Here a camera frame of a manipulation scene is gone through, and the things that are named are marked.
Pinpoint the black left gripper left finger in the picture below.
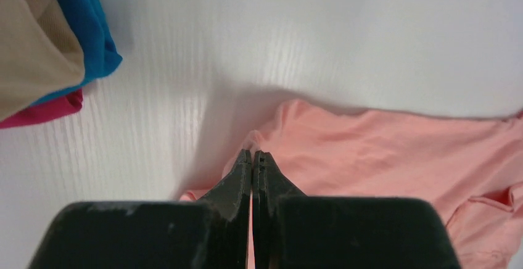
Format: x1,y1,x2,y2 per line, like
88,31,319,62
29,150,252,268

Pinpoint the salmon pink t shirt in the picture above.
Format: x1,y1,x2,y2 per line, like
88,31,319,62
179,98,523,269

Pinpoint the folded magenta t shirt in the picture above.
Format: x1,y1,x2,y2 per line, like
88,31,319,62
1,89,83,129

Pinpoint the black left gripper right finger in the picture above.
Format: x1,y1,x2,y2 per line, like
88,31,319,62
252,151,460,268

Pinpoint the folded blue t shirt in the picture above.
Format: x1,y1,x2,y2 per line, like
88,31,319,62
32,0,122,106

